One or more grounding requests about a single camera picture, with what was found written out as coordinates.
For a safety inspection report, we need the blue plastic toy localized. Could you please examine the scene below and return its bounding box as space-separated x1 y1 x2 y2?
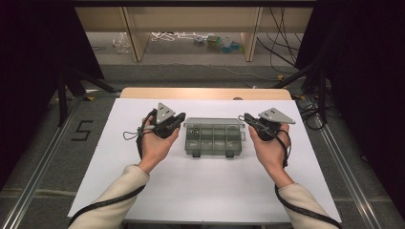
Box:
221 37 246 54

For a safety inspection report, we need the black cable bundle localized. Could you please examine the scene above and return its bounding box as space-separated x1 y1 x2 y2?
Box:
256 6 316 74

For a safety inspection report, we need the thin white floor cable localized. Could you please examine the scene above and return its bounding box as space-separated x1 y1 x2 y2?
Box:
152 59 279 81

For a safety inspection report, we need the person's left hand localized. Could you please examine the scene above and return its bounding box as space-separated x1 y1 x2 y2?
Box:
138 114 181 176

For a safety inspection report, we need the white rope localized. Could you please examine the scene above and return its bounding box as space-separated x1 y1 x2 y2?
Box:
150 31 204 43

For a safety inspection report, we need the clear plastic bag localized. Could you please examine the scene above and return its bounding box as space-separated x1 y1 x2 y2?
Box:
112 31 132 54

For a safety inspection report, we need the black metal stand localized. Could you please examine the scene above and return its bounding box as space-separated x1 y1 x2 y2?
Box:
273 60 330 125
56 68 117 128

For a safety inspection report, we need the coiled black cable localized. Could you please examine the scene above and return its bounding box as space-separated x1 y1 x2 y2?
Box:
299 100 327 131

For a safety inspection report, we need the black curtain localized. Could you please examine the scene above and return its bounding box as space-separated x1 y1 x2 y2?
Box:
0 0 105 192
295 0 405 218

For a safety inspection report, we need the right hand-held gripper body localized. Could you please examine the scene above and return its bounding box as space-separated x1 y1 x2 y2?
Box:
253 107 297 142

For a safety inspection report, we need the grey transparent compartment box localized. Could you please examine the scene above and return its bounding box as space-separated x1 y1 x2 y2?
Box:
183 116 246 159

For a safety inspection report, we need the grey cord loop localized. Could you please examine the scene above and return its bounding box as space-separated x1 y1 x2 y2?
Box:
122 130 144 141

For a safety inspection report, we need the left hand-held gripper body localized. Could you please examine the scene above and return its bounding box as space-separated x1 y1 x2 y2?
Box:
148 101 178 139

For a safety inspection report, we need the aluminium floor rail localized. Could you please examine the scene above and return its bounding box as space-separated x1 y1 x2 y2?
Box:
0 94 84 229
313 120 384 229

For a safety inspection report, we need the person's right hand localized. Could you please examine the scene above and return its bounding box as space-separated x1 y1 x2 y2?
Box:
247 123 296 190

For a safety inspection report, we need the green toy box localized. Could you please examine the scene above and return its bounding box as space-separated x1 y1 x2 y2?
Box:
205 33 223 52

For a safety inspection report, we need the wooden workbench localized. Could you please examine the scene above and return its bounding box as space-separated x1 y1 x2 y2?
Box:
74 6 314 63

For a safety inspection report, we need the white foam board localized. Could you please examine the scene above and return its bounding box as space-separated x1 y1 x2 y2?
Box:
67 97 343 225

